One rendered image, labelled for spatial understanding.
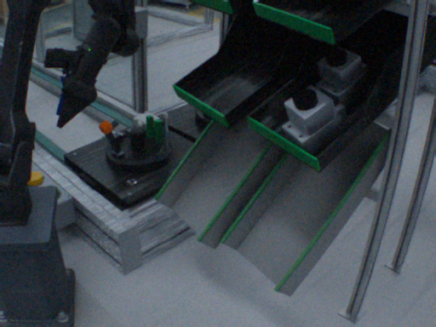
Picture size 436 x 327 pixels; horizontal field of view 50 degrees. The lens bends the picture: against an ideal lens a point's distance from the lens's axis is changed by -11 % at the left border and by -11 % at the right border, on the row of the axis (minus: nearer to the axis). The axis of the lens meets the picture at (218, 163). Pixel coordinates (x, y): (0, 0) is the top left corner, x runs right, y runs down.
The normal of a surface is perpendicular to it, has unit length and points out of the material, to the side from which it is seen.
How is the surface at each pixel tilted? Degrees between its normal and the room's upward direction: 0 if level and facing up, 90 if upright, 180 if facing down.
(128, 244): 90
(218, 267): 0
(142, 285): 0
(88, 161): 0
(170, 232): 90
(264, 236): 45
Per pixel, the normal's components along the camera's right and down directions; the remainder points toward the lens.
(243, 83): -0.32, -0.65
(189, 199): -0.56, -0.40
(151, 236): 0.71, 0.38
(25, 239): 0.03, -0.85
